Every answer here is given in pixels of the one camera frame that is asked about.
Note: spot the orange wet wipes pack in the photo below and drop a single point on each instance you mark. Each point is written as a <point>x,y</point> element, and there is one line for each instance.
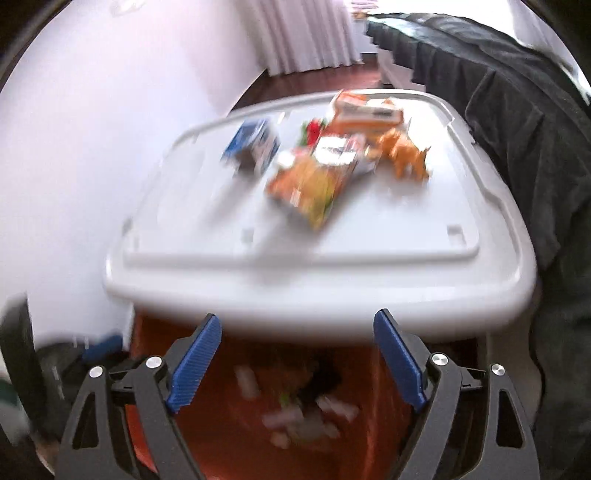
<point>360,115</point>

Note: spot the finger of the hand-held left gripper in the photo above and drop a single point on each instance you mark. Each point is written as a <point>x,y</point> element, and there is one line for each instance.
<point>104,348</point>

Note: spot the red green toy car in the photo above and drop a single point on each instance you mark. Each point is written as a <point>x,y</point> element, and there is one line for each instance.
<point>315,129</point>

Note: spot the patterned white curtain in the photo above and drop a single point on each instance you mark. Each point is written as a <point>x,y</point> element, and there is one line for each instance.
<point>304,32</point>

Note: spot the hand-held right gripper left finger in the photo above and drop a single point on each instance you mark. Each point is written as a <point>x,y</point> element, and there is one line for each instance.
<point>194,364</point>

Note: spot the white bed frame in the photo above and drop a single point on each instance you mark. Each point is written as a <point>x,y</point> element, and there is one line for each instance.
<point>392,69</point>

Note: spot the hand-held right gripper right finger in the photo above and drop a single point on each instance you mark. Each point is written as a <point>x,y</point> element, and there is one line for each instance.
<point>399,360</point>

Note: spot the grey plastic storage box lid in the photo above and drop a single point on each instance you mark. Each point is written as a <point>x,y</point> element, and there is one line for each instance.
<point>369,258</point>

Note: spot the orange juice pouch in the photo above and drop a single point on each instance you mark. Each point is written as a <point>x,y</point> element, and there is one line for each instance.
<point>307,189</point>

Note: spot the yellow patterned cloth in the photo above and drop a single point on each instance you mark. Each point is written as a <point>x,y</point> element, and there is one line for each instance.
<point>361,14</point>

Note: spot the blue white milk carton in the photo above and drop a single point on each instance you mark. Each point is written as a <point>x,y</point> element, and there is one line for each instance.
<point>251,143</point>

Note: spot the orange toy dinosaur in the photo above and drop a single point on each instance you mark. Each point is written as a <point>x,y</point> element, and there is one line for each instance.
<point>404,152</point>

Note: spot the orange trash bin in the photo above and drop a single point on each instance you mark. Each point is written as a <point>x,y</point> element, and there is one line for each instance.
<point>221,415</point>

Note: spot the red white small carton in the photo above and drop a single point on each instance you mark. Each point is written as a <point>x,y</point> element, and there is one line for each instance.
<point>337,152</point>

